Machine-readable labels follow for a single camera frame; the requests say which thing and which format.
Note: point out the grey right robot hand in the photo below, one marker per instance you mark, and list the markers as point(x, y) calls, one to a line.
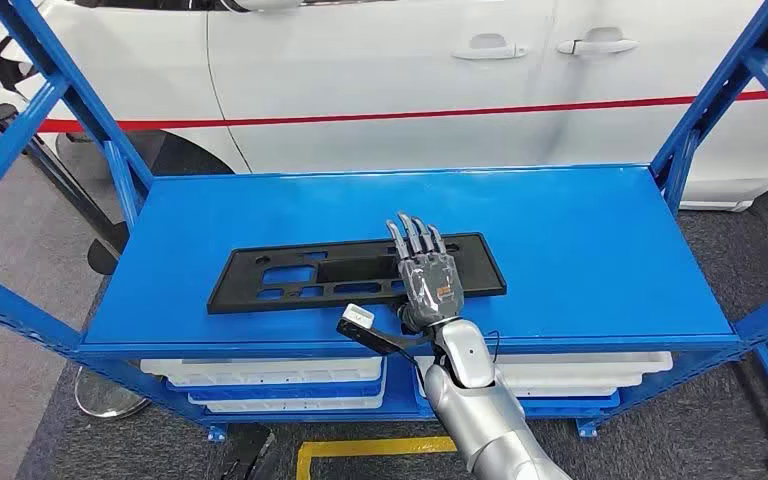
point(432, 285)

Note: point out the long black plastic part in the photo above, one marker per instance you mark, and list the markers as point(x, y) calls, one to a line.
point(238, 295)

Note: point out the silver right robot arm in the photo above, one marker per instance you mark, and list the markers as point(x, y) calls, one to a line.
point(483, 424)

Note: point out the blue metal shelf rack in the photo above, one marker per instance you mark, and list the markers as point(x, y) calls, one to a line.
point(556, 252)

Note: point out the yellow floor tape square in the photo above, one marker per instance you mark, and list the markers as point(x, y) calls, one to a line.
point(371, 447)

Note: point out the white plastic bin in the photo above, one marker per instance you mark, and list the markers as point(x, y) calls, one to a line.
point(569, 391)
point(291, 404)
point(589, 368)
point(258, 371)

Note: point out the white car red stripe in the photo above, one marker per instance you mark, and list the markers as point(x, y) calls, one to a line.
point(357, 66)

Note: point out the black right wrist camera bracket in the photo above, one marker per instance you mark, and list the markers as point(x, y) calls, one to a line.
point(384, 344)

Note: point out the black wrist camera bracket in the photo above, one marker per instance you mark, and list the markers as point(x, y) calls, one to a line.
point(384, 344)
point(248, 457)

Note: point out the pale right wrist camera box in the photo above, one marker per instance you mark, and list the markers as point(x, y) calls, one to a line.
point(359, 316)

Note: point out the black left wrist camera bracket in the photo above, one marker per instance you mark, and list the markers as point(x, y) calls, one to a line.
point(248, 457)

